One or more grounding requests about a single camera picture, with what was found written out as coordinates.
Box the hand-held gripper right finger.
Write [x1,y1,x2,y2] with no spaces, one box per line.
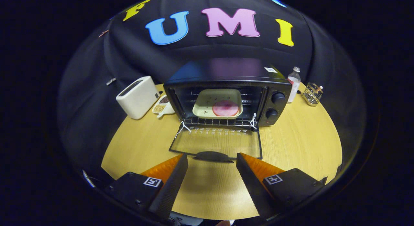
[236,153,328,220]

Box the pink round meat slice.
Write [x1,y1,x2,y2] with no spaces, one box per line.
[212,100,239,117]

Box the black toaster oven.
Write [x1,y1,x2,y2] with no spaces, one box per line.
[163,59,292,163]

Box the white divided dish with beans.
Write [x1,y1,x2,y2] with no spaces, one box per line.
[152,95,176,119]

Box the white bread toaster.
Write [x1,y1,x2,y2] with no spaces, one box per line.
[116,76,160,120]

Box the cream square plate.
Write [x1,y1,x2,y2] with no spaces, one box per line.
[192,89,243,119]

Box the metal wire basket holder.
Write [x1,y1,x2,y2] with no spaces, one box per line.
[302,83,324,106]

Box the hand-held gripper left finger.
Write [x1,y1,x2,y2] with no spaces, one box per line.
[105,154,189,221]

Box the clear bottle with red label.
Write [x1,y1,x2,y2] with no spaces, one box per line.
[287,67,301,104]

